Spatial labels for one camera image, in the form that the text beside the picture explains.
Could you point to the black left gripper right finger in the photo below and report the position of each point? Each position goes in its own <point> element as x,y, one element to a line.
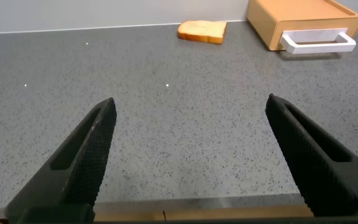
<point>315,168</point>

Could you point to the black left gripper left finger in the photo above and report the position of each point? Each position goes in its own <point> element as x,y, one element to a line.
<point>82,161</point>

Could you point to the yellow drawer cabinet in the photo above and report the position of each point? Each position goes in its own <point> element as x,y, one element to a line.
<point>291,12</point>

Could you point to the pale bread slice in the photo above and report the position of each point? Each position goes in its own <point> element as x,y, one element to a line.
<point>202,30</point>

